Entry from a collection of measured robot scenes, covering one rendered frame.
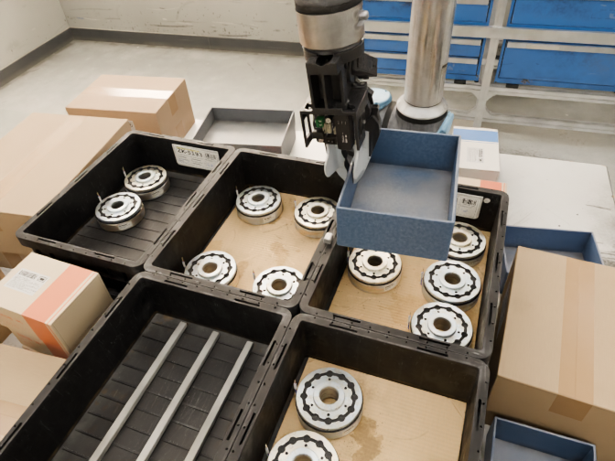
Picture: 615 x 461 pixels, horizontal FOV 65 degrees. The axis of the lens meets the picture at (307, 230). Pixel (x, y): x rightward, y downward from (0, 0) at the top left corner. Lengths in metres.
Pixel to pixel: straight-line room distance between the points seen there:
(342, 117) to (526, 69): 2.25
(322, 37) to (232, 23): 3.46
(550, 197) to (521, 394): 0.70
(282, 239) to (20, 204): 0.58
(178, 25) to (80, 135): 2.90
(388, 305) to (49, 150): 0.93
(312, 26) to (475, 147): 0.91
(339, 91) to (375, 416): 0.49
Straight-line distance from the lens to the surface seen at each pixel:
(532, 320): 0.92
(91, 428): 0.89
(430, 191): 0.77
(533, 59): 2.78
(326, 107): 0.59
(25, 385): 0.95
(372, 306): 0.92
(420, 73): 1.10
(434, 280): 0.93
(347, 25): 0.57
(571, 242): 1.27
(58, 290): 0.96
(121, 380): 0.91
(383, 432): 0.80
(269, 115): 1.57
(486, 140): 1.45
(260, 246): 1.04
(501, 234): 0.94
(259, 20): 3.92
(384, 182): 0.78
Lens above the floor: 1.56
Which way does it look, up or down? 43 degrees down
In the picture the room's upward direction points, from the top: 5 degrees counter-clockwise
